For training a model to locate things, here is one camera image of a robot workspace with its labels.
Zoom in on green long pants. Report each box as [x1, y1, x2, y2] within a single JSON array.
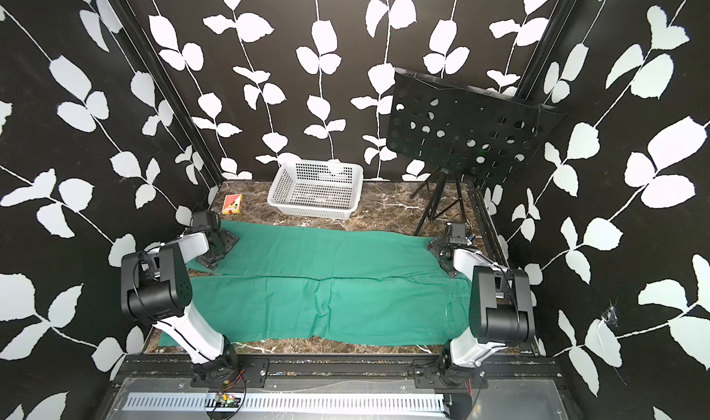
[[190, 221, 471, 347]]

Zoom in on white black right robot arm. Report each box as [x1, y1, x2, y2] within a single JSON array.
[[427, 237, 535, 377]]

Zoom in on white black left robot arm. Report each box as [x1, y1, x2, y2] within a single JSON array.
[[121, 229, 242, 388]]

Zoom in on yellow red playing card box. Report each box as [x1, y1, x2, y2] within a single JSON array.
[[221, 194, 243, 215]]

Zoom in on black perforated music stand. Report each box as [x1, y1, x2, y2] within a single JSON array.
[[386, 68, 565, 223]]

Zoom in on white plastic perforated basket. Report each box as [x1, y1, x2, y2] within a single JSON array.
[[267, 160, 364, 220]]

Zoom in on small green circuit board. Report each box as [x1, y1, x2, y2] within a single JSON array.
[[214, 393, 242, 410]]

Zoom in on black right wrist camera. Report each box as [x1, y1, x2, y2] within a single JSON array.
[[447, 222, 471, 245]]

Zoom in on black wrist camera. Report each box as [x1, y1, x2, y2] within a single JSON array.
[[190, 210, 221, 231], [447, 222, 471, 245]]

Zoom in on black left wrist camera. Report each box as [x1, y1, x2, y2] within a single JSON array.
[[190, 210, 221, 231]]

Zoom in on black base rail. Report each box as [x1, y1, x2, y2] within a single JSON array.
[[113, 354, 567, 390]]

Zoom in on white slotted cable duct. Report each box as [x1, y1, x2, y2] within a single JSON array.
[[119, 392, 446, 416]]

